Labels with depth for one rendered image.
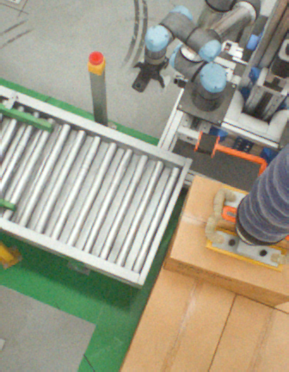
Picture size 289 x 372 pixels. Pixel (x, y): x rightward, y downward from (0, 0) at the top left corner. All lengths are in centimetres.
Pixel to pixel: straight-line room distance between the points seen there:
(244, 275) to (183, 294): 47
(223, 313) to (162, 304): 31
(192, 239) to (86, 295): 109
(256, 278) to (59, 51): 208
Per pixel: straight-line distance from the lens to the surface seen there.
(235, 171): 368
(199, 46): 213
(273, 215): 206
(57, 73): 408
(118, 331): 369
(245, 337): 320
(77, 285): 371
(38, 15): 429
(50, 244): 315
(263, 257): 271
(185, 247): 279
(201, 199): 284
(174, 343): 315
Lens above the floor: 369
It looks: 75 degrees down
